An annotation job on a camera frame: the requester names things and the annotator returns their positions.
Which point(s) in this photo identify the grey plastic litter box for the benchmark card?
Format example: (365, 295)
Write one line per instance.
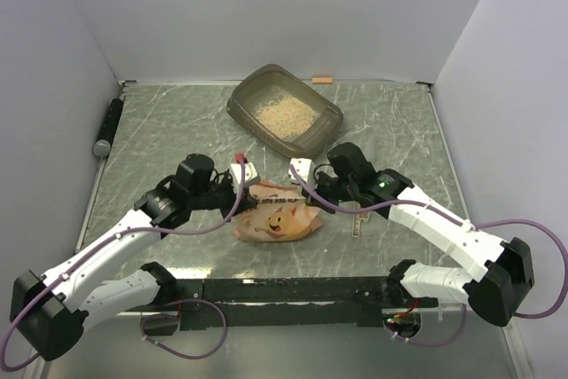
(273, 81)

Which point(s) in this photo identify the pink cat litter bag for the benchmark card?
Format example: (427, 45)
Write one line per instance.
(281, 215)

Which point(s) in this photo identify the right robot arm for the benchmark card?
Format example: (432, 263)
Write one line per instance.
(493, 276)

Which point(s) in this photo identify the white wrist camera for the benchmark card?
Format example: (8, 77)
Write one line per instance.
(304, 168)
(243, 172)

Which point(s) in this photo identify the clean litter granules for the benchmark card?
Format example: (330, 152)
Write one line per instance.
(286, 116)

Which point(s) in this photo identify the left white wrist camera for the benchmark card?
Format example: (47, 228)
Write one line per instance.
(243, 172)

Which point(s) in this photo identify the small orange block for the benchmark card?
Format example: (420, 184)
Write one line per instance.
(322, 80)

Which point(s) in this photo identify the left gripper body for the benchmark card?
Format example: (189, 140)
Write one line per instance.
(219, 194)

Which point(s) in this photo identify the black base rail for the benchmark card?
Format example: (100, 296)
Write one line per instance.
(362, 301)

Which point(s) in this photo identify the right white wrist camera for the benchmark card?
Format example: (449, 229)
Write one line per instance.
(304, 168)

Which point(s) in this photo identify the black cylinder with grey cap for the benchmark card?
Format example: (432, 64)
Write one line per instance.
(105, 138)

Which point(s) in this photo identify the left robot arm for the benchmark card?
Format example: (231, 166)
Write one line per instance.
(53, 309)

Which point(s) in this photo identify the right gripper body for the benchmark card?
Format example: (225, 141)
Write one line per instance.
(335, 187)

